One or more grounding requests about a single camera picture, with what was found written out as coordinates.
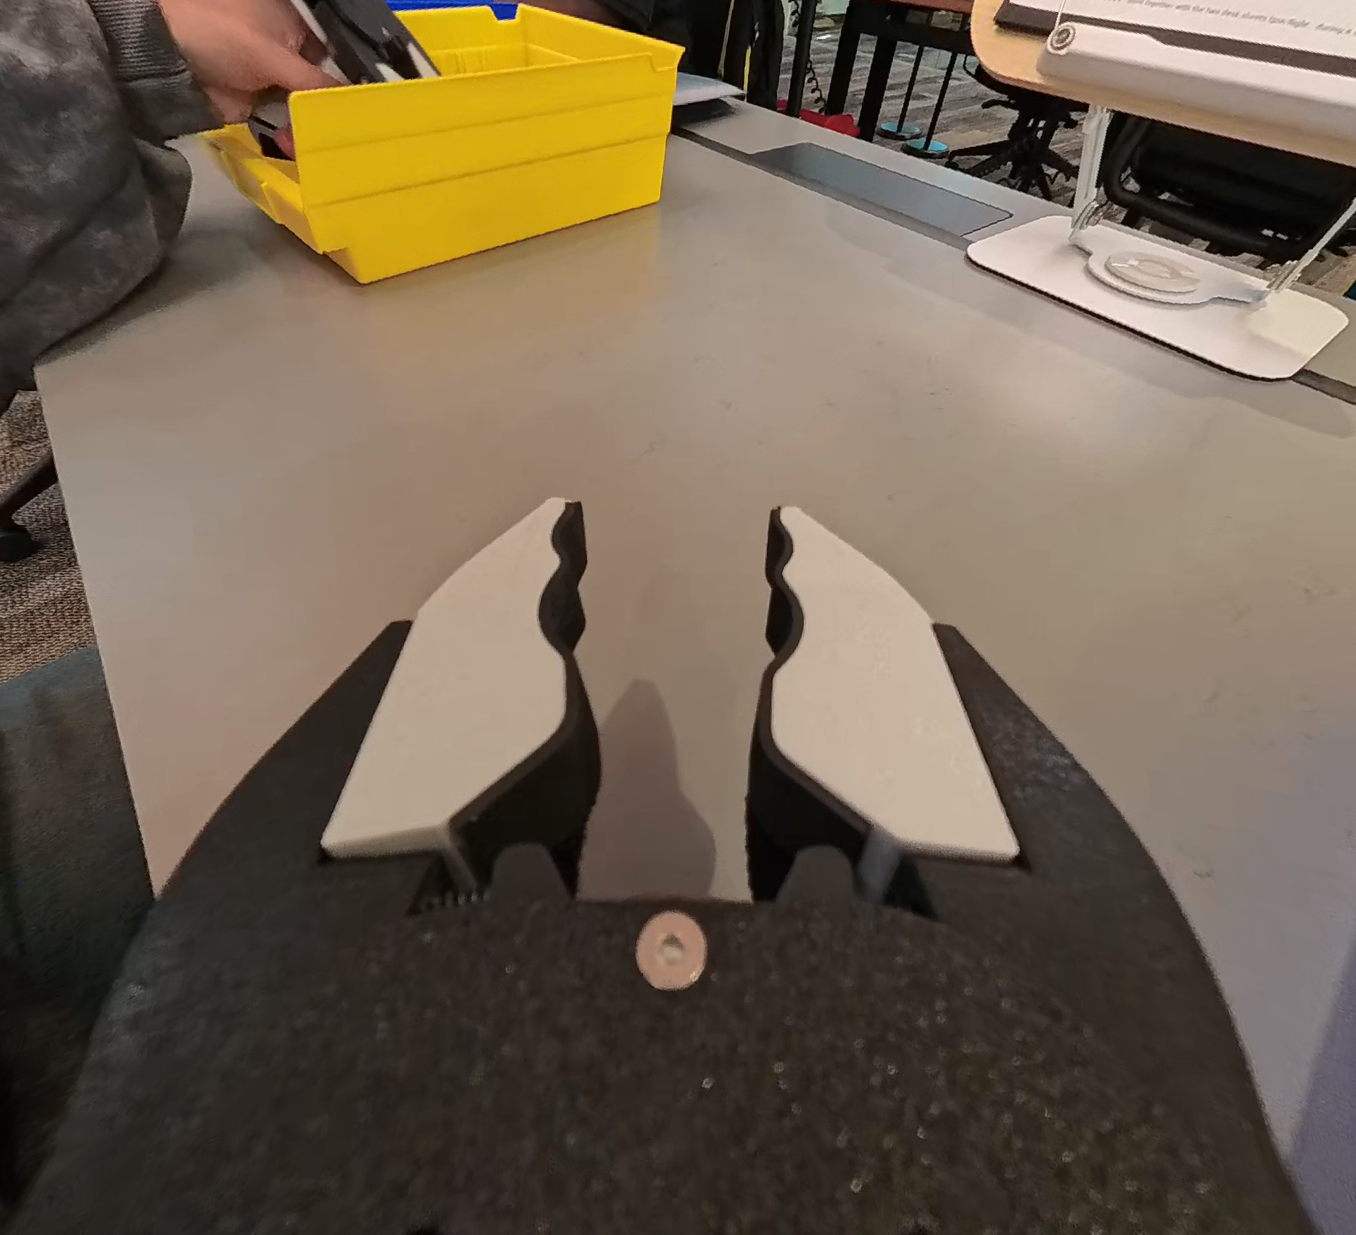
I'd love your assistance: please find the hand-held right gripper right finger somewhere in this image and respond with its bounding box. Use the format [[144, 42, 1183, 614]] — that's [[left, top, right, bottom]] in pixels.
[[745, 507, 1021, 906]]

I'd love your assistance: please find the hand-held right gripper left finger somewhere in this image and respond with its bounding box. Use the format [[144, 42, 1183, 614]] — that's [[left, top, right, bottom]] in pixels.
[[320, 499, 603, 904]]

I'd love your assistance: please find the yellow plastic bin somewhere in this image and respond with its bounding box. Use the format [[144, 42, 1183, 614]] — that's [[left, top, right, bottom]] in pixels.
[[200, 5, 686, 286]]

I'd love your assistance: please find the person's left hand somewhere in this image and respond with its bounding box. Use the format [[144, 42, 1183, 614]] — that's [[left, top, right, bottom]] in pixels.
[[156, 0, 346, 129]]

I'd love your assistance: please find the white tablet stand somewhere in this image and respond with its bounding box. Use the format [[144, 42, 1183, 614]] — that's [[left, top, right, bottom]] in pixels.
[[966, 107, 1356, 381]]

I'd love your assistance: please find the black office chair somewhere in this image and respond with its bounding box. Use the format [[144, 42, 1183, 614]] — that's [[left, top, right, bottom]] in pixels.
[[947, 54, 1087, 199], [1101, 118, 1356, 265]]

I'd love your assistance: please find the grey desk cable hatch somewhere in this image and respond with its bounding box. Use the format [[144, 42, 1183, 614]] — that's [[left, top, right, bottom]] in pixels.
[[751, 142, 1014, 241]]

